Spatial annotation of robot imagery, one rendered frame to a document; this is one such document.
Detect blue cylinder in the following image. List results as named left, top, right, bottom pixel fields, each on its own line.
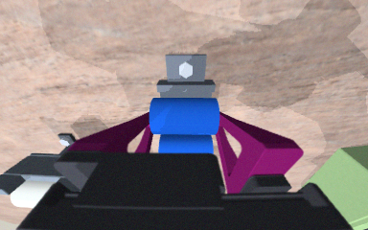
left=158, top=134, right=214, bottom=154
left=149, top=98, right=219, bottom=135

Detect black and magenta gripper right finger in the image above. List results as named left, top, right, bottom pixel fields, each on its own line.
left=216, top=112, right=304, bottom=194

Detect white cylinder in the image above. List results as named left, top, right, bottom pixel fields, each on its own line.
left=11, top=180, right=56, bottom=208

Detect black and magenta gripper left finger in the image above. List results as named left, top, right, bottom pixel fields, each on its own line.
left=68, top=112, right=153, bottom=152

